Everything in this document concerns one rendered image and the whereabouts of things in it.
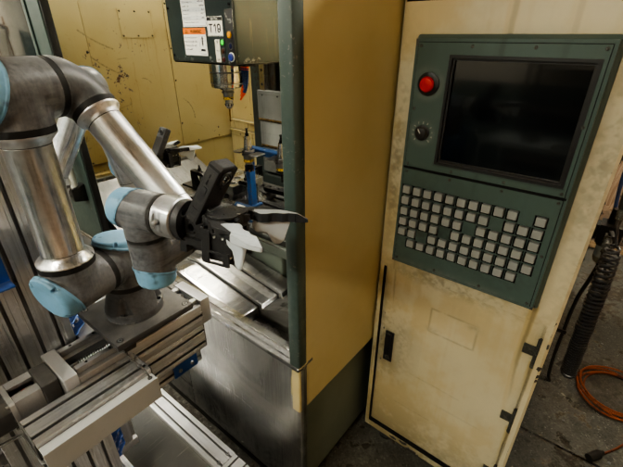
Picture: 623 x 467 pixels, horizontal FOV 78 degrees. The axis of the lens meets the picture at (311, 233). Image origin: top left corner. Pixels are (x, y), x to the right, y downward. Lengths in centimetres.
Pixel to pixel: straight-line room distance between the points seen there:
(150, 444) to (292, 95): 154
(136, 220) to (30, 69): 34
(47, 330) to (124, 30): 210
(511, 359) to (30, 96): 142
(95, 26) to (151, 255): 225
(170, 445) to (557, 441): 177
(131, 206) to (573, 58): 94
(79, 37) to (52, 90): 194
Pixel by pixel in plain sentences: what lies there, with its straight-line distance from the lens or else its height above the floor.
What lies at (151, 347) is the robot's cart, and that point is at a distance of 122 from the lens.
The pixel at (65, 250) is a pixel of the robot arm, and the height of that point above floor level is 131.
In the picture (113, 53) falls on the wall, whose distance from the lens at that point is 291.
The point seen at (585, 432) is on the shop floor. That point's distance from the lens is 249.
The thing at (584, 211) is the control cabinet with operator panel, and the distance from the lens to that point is 116.
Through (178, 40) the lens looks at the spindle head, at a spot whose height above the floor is 170.
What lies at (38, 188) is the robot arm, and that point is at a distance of 92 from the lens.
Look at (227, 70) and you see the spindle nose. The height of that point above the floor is 157.
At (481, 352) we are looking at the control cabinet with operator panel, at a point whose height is 77.
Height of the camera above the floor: 172
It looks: 27 degrees down
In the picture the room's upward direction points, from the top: straight up
